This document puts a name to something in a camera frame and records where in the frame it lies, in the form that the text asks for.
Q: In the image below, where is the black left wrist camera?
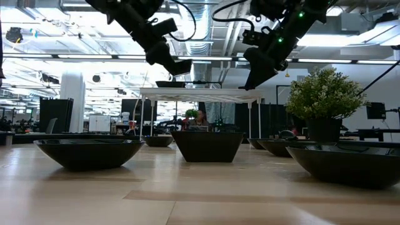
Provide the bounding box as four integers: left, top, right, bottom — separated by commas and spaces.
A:
152, 17, 179, 38

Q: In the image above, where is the black storage cabinet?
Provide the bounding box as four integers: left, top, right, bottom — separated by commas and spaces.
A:
39, 97, 74, 134

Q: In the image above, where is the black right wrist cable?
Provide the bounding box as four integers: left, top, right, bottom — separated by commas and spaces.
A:
211, 0, 260, 32

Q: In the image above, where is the green potted plant black pot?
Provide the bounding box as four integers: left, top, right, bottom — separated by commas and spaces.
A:
284, 67, 368, 144

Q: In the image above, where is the black square mini plate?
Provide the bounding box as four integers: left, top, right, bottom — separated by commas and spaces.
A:
170, 131, 245, 164
155, 81, 186, 89

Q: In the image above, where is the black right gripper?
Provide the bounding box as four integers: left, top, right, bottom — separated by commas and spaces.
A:
239, 46, 288, 91

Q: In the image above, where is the grey background chair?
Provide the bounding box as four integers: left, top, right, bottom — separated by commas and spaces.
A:
46, 117, 59, 134

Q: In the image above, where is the silver vertical ventilation duct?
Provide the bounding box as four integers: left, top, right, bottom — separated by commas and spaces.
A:
179, 0, 214, 83

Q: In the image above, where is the black background desk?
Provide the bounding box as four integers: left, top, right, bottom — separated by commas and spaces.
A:
343, 127, 400, 143

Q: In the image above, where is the black computer monitor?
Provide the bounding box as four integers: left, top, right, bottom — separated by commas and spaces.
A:
366, 102, 387, 121

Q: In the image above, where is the black room partition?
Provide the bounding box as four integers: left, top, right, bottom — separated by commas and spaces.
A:
234, 102, 309, 140

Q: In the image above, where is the long ceiling light strip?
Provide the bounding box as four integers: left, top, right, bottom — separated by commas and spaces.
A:
0, 53, 400, 65

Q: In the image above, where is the black leaf-shaped mini plate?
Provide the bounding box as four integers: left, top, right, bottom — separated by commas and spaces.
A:
33, 139, 147, 172
286, 142, 400, 191
247, 137, 266, 151
257, 139, 315, 158
141, 134, 175, 148

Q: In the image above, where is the white storage cabinet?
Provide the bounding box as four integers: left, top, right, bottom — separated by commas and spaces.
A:
88, 114, 111, 134

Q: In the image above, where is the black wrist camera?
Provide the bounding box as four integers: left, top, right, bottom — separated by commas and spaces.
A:
152, 17, 179, 38
242, 28, 271, 48

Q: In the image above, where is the black ceiling spotlight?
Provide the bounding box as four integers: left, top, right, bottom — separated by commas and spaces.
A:
5, 27, 24, 44

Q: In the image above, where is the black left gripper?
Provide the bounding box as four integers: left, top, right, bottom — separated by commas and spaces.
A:
134, 21, 193, 77

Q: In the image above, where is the person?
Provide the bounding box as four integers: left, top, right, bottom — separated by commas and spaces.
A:
187, 109, 215, 132

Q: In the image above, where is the black display panel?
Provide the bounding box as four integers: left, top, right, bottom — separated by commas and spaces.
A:
121, 98, 159, 126

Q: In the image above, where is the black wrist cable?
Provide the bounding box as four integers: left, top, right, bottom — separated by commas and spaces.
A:
211, 0, 260, 32
168, 0, 198, 43

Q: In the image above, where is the white lattice shelf rack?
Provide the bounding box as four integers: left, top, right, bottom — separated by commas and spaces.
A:
139, 87, 265, 140

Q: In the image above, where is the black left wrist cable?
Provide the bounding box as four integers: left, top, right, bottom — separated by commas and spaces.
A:
168, 0, 198, 43

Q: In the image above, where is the grey laptop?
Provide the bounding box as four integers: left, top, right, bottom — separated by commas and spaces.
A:
186, 125, 209, 133

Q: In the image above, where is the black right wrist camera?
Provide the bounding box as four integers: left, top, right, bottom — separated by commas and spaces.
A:
242, 28, 271, 48

